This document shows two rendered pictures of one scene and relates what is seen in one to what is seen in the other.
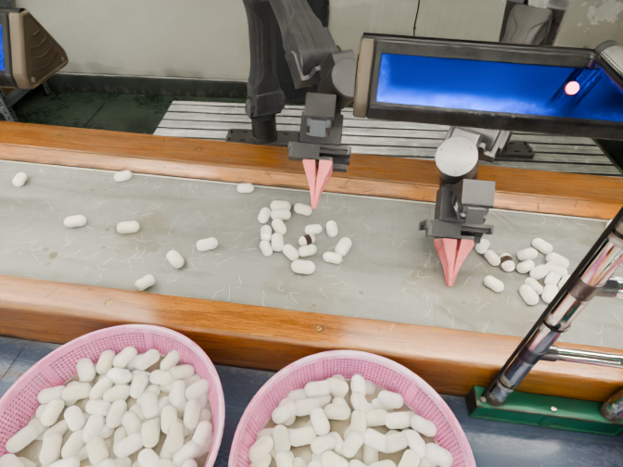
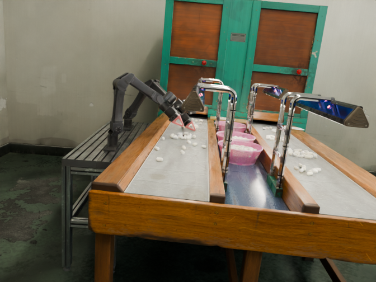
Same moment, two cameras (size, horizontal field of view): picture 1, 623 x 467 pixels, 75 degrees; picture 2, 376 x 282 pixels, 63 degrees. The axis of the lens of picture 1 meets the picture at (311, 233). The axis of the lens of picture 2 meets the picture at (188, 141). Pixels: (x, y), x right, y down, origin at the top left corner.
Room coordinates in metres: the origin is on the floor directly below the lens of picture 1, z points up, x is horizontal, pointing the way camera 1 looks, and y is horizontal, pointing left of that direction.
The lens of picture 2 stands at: (0.58, 1.98, 1.18)
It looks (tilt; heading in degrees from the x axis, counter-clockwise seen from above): 13 degrees down; 267
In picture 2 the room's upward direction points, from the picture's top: 5 degrees clockwise
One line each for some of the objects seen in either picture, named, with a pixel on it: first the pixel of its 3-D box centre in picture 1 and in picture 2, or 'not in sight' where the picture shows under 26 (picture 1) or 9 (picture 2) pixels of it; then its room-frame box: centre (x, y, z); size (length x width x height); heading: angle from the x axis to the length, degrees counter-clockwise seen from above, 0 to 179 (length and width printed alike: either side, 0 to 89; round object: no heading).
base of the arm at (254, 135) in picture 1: (263, 126); (112, 140); (0.93, 0.13, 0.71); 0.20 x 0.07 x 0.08; 90
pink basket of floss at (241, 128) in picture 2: not in sight; (230, 129); (0.10, -0.49, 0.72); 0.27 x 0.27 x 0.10
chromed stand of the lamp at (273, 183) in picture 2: not in sight; (299, 144); (0.01, 0.67, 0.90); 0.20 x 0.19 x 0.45; 85
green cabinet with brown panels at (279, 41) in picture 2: not in sight; (236, 58); (0.01, -1.06, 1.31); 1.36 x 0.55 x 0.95; 175
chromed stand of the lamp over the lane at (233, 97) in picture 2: not in sight; (210, 135); (0.40, 0.63, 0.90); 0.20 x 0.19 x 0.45; 85
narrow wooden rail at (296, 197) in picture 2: not in sight; (262, 152); (-0.01, 0.13, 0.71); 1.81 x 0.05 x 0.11; 85
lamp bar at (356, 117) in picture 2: not in sight; (324, 106); (-0.07, 0.67, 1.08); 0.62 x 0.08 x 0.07; 85
